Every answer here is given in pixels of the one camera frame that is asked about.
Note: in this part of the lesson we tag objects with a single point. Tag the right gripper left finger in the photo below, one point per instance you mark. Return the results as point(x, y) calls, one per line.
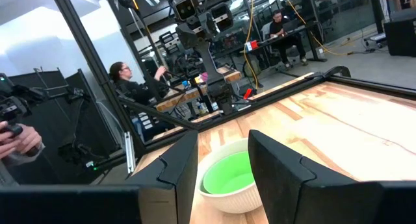
point(175, 172)

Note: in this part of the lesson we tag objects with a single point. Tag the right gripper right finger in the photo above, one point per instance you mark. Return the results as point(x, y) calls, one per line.
point(279, 178)

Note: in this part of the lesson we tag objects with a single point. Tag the large green plastic bowl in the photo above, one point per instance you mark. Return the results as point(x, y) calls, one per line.
point(227, 175)

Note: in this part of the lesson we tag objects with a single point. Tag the white ribbed bowl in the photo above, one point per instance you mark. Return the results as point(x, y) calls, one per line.
point(230, 203)

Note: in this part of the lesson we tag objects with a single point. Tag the black background robot arm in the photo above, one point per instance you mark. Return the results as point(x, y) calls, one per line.
point(169, 42)

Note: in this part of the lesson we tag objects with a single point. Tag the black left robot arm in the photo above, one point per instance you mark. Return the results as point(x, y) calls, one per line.
point(208, 65)

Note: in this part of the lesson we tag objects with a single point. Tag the wooden workbench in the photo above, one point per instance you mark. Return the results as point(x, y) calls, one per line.
point(175, 102)

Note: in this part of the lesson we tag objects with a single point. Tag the person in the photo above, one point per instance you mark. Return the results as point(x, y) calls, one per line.
point(136, 91)
point(281, 27)

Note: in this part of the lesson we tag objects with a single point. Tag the red clamp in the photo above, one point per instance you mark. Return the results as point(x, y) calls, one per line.
point(248, 93)

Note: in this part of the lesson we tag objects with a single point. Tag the black partition panel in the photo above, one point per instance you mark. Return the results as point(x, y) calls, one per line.
point(52, 117)

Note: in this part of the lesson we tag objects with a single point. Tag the red and white box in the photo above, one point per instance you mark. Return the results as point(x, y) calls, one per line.
point(252, 45)

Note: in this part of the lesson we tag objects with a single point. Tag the black desk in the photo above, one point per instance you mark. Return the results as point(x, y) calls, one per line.
point(312, 39)

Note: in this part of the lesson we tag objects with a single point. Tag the person's hand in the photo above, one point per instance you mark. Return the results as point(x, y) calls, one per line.
point(6, 144)
point(29, 138)

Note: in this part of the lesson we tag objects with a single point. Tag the black box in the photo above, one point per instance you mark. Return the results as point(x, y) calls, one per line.
point(401, 37)

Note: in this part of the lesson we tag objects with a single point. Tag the black aluminium table frame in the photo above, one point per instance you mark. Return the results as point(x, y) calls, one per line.
point(286, 93)

